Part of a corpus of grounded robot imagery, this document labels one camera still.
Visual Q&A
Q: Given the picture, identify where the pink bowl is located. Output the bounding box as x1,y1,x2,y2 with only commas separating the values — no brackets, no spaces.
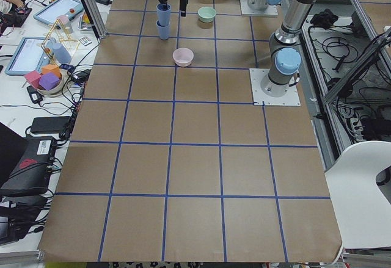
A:
172,48,194,67

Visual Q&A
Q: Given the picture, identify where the teach pendant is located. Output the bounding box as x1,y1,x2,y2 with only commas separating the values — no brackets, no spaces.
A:
33,0,84,25
5,37,50,76

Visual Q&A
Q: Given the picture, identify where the red yellow mango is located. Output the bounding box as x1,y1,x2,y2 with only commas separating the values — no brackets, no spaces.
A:
81,14,90,27

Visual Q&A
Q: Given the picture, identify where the bowl of foam cubes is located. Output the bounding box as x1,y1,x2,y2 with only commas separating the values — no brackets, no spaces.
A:
24,64,65,97

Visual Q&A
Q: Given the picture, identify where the aluminium frame post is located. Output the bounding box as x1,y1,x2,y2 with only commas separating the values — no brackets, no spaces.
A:
81,0,107,40

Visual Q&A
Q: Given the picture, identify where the blue cup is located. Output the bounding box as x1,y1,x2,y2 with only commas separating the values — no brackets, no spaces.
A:
156,3,171,27
156,21,170,40

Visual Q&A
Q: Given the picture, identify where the front teach pendant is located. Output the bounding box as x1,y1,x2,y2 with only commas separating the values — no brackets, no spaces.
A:
5,37,50,76

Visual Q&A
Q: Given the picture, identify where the rear teach pendant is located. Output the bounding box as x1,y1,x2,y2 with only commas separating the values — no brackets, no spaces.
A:
33,0,84,25

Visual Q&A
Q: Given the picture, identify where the white chair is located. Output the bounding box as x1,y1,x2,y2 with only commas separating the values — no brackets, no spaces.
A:
325,141,390,249

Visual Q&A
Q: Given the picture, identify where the black power adapter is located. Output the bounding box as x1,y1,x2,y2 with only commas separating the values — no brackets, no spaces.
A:
95,0,112,5

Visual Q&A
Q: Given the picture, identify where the green bowl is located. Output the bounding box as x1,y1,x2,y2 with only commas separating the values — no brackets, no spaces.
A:
197,6,216,23

